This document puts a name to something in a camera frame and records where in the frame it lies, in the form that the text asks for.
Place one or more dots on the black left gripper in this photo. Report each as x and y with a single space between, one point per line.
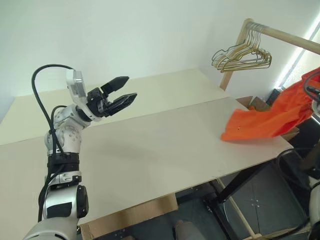
98 102

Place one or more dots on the flat brown cardboard box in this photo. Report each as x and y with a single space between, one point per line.
125 217

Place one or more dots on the black box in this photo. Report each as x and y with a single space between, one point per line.
273 96

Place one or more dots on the light wooden floor bar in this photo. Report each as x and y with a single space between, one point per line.
240 210

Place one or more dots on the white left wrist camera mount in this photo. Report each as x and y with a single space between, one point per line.
77 85

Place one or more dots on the brown open cardboard box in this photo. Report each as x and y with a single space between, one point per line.
255 102

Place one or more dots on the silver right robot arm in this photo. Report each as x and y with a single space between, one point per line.
315 200

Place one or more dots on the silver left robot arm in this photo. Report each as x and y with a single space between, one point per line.
67 135

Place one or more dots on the orange shorts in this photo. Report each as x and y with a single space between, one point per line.
262 120

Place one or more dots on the light wooden clothes rack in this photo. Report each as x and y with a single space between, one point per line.
287 37

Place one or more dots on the black metal table frame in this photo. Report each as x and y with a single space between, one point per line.
240 186

